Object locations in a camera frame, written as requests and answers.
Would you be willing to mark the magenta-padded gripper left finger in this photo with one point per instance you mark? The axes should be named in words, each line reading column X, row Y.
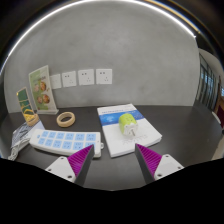
column 78, row 161

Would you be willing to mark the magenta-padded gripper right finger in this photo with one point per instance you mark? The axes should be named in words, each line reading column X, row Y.
column 151, row 161

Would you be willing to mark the green and white charger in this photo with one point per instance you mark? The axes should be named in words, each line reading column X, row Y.
column 127, row 122

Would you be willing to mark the white power strip blue sockets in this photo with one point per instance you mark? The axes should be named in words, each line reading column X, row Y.
column 63, row 141

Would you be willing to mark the white and blue booklet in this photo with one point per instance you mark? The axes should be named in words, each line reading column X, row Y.
column 116, row 140

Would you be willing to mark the beige tape roll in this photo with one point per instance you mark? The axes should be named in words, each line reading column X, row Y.
column 60, row 121

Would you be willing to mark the yellow card in wooden holder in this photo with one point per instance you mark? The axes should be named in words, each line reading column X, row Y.
column 26, row 106

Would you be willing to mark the green menu sign stand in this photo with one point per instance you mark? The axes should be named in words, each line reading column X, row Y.
column 41, row 90

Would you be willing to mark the glass partition with dark frames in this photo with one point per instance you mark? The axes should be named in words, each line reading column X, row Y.
column 210, row 86

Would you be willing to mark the long ceiling light strip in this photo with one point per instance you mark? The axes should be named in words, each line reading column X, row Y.
column 186, row 28

